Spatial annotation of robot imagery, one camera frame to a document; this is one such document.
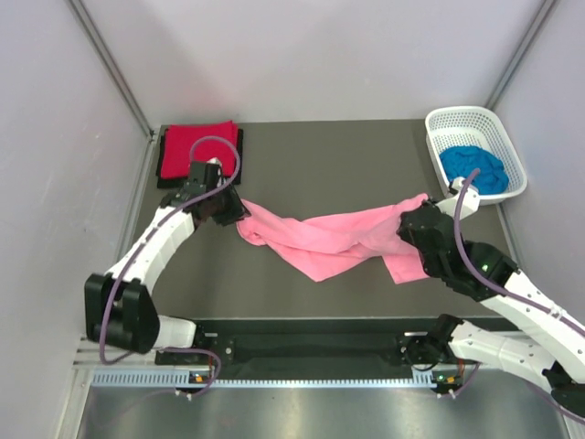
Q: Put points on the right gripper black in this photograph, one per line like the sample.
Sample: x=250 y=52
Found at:
x=403 y=230

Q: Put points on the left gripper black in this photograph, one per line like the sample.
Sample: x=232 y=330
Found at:
x=237 y=210

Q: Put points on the pink t shirt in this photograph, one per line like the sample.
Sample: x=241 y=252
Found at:
x=323 y=247

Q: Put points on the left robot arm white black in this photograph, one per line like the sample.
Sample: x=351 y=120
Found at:
x=119 y=309

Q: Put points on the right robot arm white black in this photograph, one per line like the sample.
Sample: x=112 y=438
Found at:
x=552 y=356

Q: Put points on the folded black t shirt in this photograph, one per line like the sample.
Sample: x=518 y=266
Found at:
x=240 y=155

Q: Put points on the folded red t shirt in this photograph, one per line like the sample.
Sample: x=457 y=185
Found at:
x=183 y=146

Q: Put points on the white plastic basket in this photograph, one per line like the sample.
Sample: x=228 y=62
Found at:
x=474 y=126

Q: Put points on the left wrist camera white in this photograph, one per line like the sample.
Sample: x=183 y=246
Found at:
x=205 y=175

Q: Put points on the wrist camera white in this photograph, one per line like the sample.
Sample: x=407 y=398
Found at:
x=205 y=175
x=462 y=204

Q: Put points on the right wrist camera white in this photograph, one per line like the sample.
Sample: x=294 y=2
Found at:
x=462 y=204

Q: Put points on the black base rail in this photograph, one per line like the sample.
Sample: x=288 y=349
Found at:
x=325 y=348

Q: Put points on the grey slotted cable duct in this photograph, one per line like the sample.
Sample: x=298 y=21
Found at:
x=190 y=379

